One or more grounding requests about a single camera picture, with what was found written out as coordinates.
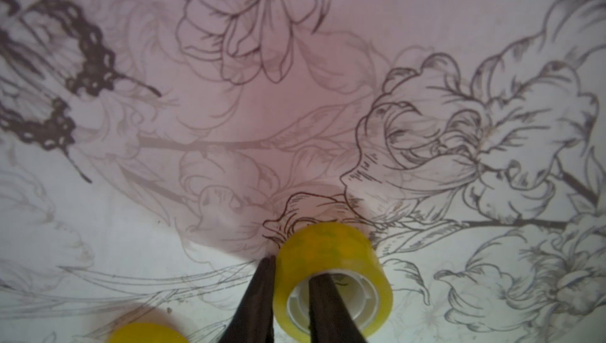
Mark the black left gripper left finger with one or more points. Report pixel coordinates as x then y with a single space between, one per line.
253 319

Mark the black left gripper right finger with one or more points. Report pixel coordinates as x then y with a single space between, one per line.
330 322

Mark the yellow tape roll cluster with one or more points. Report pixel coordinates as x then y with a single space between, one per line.
346 254

